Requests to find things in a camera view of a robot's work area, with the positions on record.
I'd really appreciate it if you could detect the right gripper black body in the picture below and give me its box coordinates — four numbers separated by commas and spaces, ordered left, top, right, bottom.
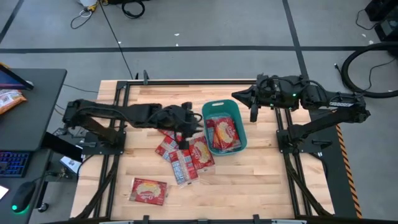
249, 73, 281, 123

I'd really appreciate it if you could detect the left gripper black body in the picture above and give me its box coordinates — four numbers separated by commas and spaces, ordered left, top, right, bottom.
172, 101, 205, 151

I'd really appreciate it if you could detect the teal plastic basket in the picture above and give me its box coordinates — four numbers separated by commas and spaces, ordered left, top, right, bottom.
201, 99, 248, 157

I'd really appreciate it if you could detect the black mat with hazard stripe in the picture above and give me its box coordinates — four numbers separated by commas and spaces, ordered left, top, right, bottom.
307, 108, 363, 219

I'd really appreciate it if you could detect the white small box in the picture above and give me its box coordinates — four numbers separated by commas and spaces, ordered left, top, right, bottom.
60, 156, 83, 175

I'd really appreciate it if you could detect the black equipment case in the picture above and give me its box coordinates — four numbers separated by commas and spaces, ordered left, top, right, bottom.
364, 0, 398, 43

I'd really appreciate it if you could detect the white floor object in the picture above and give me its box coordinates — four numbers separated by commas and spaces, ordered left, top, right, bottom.
78, 0, 99, 9

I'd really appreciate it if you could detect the black desk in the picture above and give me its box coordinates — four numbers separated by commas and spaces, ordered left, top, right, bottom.
0, 68, 68, 224

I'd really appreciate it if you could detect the backlit black keyboard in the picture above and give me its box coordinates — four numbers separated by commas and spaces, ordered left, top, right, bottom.
0, 151, 32, 179

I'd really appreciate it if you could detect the orange snack bag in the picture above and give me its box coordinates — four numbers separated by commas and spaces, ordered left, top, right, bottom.
0, 89, 27, 116

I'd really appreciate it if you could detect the black computer mouse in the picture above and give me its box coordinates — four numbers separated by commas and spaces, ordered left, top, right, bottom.
11, 180, 37, 214

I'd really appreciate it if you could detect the tilted computer screen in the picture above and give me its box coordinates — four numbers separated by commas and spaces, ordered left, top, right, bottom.
0, 63, 35, 91

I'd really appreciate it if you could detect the black aluminium table frame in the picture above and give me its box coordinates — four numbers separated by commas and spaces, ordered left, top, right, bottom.
71, 70, 335, 224

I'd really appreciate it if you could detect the thick black hose loop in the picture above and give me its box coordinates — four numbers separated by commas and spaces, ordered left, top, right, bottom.
340, 41, 398, 100

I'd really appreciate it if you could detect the long black floor cable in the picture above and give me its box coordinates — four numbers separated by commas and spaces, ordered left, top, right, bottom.
98, 0, 134, 79

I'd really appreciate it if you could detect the thin black cable with plug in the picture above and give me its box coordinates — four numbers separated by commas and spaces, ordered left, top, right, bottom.
333, 58, 396, 91

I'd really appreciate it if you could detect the coiled black cable ring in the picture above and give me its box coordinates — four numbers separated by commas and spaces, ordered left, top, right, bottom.
121, 0, 146, 19

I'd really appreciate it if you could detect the thin looped floor cable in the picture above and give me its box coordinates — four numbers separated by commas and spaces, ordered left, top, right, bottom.
70, 8, 95, 30

